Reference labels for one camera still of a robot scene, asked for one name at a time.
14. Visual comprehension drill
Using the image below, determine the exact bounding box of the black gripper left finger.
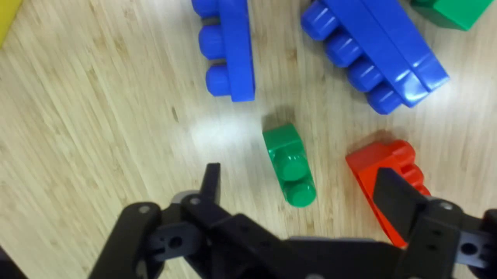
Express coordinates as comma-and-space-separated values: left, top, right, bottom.
89, 163, 237, 279

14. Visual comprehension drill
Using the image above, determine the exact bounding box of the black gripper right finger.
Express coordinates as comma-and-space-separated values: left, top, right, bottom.
372, 166, 497, 279

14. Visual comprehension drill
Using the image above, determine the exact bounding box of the small green toy block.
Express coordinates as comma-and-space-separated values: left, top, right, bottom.
262, 122, 319, 209

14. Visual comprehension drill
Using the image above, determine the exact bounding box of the multicolour toy block stack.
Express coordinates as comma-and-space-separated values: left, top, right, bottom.
300, 0, 496, 116

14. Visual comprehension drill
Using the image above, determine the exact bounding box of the red toy block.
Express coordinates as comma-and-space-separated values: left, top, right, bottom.
345, 138, 432, 250

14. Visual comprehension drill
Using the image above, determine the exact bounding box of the thin blue toy block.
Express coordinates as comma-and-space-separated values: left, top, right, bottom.
192, 0, 258, 104

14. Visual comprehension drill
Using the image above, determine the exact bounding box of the yellow toy block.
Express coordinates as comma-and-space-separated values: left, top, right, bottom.
0, 0, 25, 50

